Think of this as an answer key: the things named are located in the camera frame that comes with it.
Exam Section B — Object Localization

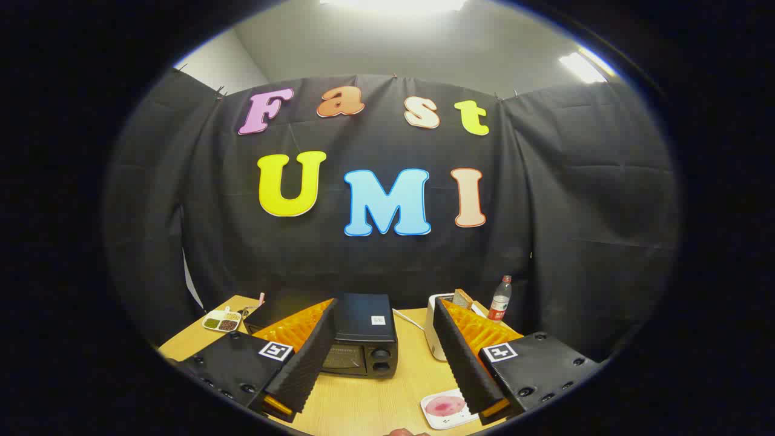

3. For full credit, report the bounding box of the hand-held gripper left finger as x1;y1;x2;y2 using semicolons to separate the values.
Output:
176;298;338;423

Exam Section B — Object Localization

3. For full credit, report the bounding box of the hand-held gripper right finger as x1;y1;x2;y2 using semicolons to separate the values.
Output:
433;297;600;424

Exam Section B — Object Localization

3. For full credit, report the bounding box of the pink ham slice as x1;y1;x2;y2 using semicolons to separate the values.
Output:
426;397;467;417

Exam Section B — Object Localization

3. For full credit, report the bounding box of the black toaster oven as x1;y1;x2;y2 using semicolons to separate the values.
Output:
245;293;399;380

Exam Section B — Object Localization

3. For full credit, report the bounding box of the white square plate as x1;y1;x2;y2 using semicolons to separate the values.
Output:
420;389;482;431

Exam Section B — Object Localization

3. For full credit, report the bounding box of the white pop-up toaster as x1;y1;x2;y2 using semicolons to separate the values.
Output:
425;293;479;362

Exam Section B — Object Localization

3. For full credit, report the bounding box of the clear plastic water bottle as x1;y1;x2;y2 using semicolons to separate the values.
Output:
487;276;513;322

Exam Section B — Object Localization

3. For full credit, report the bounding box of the white divided dish of beans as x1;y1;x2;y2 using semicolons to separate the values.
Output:
202;307;242;332

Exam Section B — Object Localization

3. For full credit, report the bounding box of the black backdrop cloth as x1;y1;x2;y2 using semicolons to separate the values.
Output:
103;70;682;364

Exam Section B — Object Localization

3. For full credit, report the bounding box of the ceiling light panel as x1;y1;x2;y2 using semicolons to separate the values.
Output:
320;0;470;16
558;47;615;84

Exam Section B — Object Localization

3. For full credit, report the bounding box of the white power cable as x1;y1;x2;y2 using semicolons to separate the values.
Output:
392;309;426;331

